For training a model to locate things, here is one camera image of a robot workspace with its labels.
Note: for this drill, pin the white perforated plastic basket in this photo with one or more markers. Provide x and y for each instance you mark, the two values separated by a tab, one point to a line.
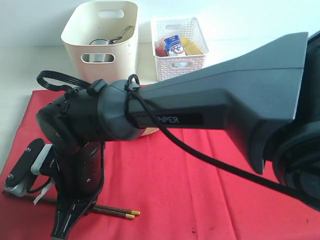
172	66

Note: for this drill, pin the cream plastic tub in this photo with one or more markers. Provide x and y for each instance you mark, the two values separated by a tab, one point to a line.
103	19

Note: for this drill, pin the silver table knife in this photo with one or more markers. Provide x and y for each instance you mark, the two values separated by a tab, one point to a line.
121	34

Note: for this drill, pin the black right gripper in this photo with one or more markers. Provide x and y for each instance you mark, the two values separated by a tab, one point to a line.
78	179

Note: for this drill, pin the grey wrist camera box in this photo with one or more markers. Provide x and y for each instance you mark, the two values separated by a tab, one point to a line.
28	167

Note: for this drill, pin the red sausage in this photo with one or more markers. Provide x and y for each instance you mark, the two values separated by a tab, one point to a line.
159	51

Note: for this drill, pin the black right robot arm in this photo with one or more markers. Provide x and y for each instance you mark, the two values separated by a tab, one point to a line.
268	102

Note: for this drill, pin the white ceramic bowl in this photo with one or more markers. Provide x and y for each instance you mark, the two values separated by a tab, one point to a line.
100	41

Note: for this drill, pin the dark brown chopstick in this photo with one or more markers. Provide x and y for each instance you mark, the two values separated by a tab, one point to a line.
53	201
121	210

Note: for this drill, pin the white blue milk carton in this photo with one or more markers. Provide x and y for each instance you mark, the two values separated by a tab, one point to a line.
173	47

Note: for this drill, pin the yellow cheese wedge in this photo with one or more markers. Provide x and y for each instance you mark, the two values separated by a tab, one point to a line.
190	47

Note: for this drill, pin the stainless steel cup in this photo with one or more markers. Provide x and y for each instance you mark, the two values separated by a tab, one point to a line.
101	58

